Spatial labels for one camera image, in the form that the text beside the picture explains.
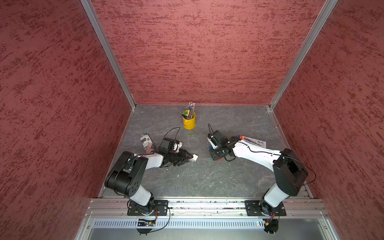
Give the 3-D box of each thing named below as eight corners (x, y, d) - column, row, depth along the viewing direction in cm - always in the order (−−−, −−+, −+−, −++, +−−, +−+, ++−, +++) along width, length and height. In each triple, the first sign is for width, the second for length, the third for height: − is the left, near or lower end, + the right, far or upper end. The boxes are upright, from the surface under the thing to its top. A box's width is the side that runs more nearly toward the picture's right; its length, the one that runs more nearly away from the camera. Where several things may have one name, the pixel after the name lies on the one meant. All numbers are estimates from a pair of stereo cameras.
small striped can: (147, 154, 95) (145, 152, 92) (140, 138, 103) (138, 135, 100) (156, 150, 97) (154, 147, 94) (148, 134, 105) (146, 131, 102)
